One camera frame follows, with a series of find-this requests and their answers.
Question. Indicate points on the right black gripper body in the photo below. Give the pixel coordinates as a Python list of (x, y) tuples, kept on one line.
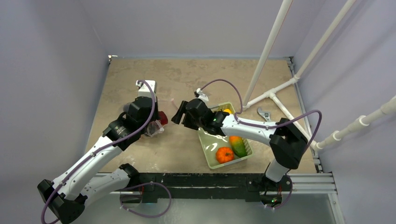
[(184, 114)]

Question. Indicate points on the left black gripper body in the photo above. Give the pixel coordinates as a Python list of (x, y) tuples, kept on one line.
[(156, 116)]

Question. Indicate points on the dark red apple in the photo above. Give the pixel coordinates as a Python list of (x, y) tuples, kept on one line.
[(163, 118)]

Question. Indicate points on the clear pink zip bag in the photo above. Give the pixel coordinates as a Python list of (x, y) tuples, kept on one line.
[(169, 107)]

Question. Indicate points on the green plastic basket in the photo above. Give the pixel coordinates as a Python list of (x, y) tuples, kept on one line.
[(212, 143)]

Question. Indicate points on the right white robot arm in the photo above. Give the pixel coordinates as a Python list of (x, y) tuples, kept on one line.
[(286, 141)]

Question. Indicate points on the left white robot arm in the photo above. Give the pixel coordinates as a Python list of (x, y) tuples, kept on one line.
[(68, 195)]

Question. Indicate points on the small orange pumpkin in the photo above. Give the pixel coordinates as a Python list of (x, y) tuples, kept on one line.
[(224, 155)]

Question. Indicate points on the green orange mango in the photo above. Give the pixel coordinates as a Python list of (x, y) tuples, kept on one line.
[(238, 146)]

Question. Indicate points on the metal adjustable wrench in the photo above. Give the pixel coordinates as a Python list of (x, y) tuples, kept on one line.
[(264, 114)]

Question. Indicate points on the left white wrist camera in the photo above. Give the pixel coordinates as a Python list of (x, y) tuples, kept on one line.
[(143, 89)]

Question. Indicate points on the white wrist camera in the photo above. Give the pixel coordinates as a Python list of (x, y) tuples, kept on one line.
[(143, 89), (198, 93)]

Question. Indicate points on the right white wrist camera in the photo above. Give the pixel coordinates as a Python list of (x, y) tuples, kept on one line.
[(198, 93)]

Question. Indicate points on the black base frame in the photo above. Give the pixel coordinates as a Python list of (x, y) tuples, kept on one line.
[(250, 187)]

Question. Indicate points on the white pipe frame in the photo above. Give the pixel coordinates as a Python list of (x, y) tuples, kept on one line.
[(363, 121)]

